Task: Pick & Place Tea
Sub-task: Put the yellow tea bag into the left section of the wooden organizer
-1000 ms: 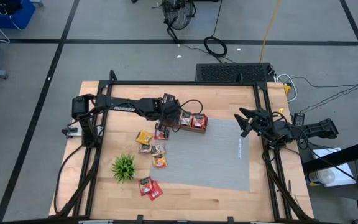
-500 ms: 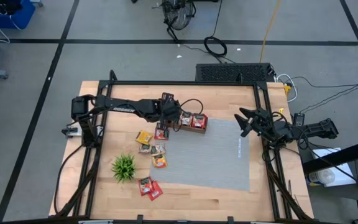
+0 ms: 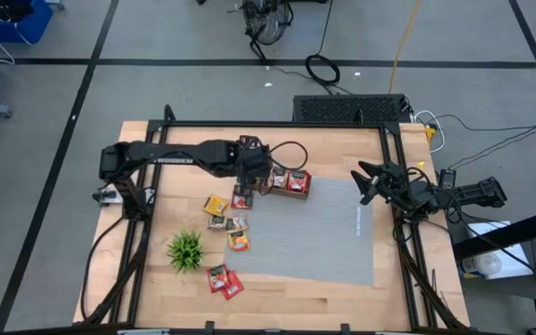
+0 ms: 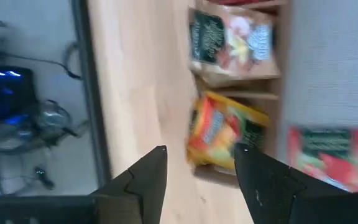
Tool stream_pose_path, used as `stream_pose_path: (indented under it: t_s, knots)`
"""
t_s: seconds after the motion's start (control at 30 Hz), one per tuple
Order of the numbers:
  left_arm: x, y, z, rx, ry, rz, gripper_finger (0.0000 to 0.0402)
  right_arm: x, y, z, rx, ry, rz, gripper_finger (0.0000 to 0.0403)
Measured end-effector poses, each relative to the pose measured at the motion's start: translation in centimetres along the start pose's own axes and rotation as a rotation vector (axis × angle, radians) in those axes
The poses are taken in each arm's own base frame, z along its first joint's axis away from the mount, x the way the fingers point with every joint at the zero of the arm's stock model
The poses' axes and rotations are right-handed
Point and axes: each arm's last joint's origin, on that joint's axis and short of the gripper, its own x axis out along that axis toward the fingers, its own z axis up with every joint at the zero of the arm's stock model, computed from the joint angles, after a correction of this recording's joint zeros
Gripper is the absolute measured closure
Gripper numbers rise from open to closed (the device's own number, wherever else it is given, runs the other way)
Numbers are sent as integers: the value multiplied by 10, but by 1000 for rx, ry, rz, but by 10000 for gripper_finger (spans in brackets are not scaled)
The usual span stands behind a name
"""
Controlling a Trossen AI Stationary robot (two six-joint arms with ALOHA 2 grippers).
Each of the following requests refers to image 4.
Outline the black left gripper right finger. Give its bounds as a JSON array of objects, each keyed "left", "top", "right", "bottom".
[{"left": 234, "top": 143, "right": 354, "bottom": 224}]

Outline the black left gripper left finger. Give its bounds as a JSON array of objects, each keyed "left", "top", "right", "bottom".
[{"left": 90, "top": 144, "right": 168, "bottom": 224}]

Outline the orange tea packet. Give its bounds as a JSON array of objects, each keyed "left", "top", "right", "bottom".
[{"left": 185, "top": 90, "right": 272, "bottom": 171}]

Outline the beige tea packet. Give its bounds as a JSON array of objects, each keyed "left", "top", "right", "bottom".
[{"left": 187, "top": 7, "right": 282, "bottom": 86}]

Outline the wooden three-compartment tea box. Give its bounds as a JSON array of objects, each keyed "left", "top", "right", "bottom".
[{"left": 187, "top": 0, "right": 291, "bottom": 187}]

